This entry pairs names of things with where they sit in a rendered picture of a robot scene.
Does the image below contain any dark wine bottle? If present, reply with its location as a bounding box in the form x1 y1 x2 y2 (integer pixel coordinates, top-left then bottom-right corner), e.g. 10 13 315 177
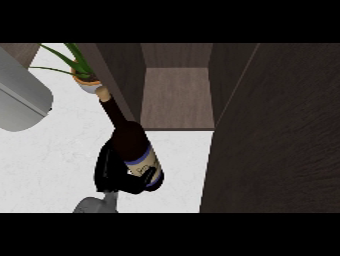
95 85 166 192

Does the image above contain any brown wooden cabinet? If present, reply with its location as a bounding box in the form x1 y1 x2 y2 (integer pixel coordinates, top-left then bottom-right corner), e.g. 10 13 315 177
77 43 259 132

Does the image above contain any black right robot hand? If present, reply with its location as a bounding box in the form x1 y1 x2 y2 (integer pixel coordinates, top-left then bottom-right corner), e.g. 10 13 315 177
94 139 160 196

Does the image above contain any rounded grey appliance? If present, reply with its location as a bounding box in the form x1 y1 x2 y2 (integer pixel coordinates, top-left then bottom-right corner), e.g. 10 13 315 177
0 43 55 133

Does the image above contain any green potted plant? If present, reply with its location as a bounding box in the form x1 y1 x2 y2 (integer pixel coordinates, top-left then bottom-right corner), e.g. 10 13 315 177
29 43 104 95

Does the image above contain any dark wooden cabinet door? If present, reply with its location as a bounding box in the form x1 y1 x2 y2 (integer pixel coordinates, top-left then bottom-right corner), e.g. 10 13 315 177
199 43 340 214

